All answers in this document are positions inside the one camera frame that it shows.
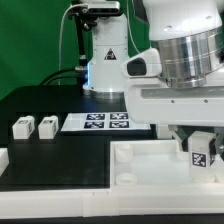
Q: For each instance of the white tag marker plate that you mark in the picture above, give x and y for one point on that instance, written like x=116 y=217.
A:
x=105 y=121

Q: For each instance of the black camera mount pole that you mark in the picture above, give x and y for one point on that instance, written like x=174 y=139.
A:
x=84 y=21

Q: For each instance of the white block left edge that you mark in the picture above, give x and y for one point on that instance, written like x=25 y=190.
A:
x=4 y=160

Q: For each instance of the white square tabletop tray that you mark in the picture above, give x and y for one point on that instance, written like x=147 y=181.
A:
x=158 y=165

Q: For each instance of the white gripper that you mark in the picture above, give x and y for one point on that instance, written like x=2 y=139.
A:
x=148 y=99

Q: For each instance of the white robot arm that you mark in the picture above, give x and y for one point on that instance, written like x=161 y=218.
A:
x=178 y=81

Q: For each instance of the grey camera on mount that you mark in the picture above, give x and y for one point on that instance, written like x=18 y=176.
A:
x=101 y=8

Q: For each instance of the white L-shaped obstacle fence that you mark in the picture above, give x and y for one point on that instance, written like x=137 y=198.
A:
x=72 y=203

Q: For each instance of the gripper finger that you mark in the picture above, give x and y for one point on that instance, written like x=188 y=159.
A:
x=219 y=142

